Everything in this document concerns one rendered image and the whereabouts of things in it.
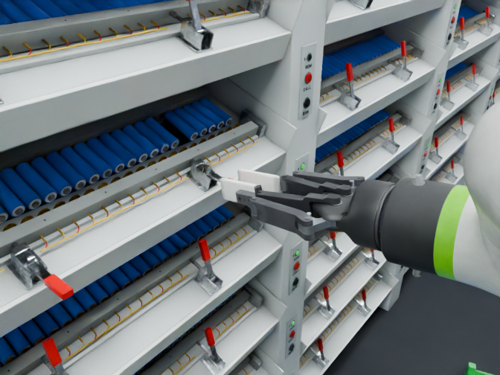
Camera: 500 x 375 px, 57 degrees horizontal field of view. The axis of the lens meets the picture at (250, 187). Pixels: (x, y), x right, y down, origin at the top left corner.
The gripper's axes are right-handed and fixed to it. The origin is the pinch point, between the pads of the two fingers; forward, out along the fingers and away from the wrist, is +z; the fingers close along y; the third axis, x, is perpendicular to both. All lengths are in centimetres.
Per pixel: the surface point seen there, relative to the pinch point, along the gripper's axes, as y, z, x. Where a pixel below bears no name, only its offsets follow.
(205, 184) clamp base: -1.1, 7.5, -0.5
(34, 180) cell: -20.0, 17.1, 6.2
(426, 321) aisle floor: 92, 9, -93
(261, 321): 14.4, 15.6, -39.6
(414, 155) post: 88, 13, -28
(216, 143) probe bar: 5.6, 10.9, 3.1
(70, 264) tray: -22.9, 7.8, -1.4
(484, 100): 158, 12, -29
